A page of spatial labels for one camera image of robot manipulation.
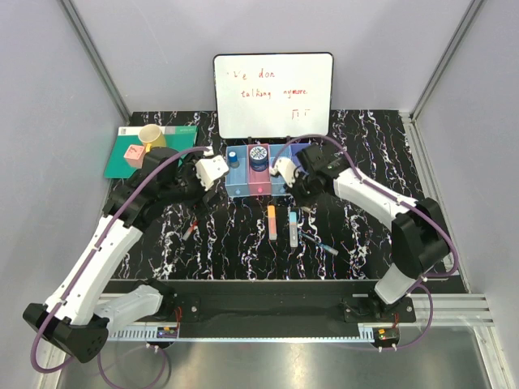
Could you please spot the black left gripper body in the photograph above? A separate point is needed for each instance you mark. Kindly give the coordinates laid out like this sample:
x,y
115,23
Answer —
x,y
206,205

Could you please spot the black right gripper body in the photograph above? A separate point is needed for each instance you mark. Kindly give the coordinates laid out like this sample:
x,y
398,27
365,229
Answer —
x,y
305,190

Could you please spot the light blue bin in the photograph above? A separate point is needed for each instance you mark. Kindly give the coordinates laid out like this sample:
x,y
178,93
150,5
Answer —
x,y
278,184
236,181

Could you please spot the blue white highlighter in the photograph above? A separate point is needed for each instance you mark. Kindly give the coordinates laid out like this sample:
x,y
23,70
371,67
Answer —
x,y
293,229

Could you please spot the red pen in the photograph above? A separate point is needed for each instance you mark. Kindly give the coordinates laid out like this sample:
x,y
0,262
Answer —
x,y
190,231

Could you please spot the blue grey glue stick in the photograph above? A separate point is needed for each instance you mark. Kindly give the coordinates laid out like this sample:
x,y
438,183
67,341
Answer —
x,y
233,160

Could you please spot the purple bin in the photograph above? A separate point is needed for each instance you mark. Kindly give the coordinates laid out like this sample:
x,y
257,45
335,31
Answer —
x,y
295,148

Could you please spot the pink bin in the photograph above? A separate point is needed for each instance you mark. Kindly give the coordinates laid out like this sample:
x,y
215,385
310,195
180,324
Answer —
x,y
259,182

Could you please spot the blue clear pen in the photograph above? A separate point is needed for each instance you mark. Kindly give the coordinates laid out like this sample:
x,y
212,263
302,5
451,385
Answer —
x,y
321,245

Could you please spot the blue ink bottle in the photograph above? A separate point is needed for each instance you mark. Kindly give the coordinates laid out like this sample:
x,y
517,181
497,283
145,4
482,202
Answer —
x,y
258,158

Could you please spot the yellow mug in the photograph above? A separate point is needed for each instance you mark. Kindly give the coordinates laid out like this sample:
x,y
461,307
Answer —
x,y
151,136

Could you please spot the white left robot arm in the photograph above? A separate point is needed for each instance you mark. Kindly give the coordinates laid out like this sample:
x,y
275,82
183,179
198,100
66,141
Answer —
x,y
72,319

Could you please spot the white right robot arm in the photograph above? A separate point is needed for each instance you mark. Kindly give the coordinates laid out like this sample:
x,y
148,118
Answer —
x,y
419,235

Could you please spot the black marble pattern mat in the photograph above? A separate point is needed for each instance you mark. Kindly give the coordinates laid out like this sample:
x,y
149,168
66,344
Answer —
x,y
232,242

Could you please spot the orange highlighter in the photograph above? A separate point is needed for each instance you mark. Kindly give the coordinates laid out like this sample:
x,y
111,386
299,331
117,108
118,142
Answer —
x,y
272,223

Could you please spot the pink cube block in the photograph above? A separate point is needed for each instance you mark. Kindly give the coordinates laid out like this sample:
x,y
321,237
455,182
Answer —
x,y
134,155

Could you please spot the small whiteboard with red writing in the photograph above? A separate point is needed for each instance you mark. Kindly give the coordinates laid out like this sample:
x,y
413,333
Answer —
x,y
273,95

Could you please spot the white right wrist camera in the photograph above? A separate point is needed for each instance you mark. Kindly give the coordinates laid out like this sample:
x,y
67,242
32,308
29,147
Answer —
x,y
287,169

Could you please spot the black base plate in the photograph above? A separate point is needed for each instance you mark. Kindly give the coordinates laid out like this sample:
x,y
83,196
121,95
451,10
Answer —
x,y
310,303

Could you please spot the white slotted cable duct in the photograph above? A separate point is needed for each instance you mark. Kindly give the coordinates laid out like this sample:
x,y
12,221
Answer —
x,y
195,333

